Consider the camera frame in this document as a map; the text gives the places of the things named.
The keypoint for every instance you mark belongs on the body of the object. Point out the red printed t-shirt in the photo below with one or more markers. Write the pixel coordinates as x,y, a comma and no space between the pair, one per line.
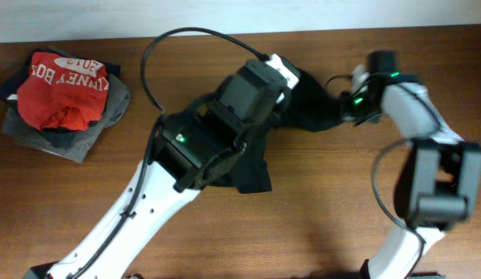
63,92

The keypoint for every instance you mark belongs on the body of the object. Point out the black polo shirt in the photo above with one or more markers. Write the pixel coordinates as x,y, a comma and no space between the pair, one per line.
311,109

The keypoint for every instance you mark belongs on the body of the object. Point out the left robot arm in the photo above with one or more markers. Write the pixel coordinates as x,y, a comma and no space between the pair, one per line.
186,152

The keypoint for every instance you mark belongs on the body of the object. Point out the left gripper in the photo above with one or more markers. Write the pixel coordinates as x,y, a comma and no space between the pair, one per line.
223,86

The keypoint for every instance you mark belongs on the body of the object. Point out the grey folded garment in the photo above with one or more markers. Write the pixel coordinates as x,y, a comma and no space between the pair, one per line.
108,112

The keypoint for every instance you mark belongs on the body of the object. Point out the dark navy folded garment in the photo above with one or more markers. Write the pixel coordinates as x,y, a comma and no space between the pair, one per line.
15,85

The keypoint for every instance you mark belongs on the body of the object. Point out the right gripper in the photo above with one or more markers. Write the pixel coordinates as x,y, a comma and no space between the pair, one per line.
344,108

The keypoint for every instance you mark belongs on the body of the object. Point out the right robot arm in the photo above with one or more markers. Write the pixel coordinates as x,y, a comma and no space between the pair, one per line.
439,182

